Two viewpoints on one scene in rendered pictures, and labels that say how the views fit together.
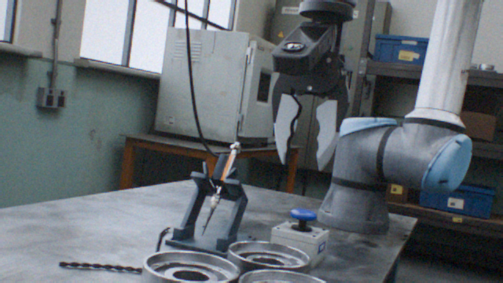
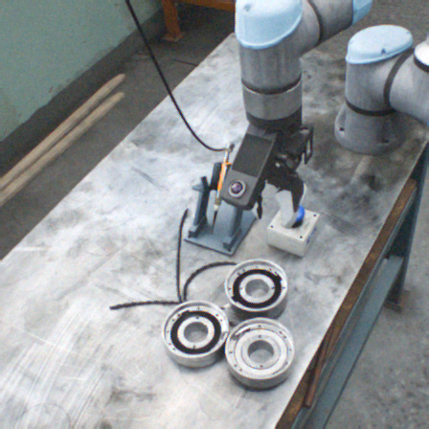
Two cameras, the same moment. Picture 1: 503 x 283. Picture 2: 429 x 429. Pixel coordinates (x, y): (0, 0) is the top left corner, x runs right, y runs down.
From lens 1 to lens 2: 0.64 m
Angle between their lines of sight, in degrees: 44
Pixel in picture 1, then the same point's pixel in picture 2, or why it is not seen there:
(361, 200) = (372, 125)
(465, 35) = not seen: outside the picture
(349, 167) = (358, 95)
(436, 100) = not seen: outside the picture
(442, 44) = not seen: outside the picture
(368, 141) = (375, 76)
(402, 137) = (408, 78)
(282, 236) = (276, 234)
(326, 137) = (286, 214)
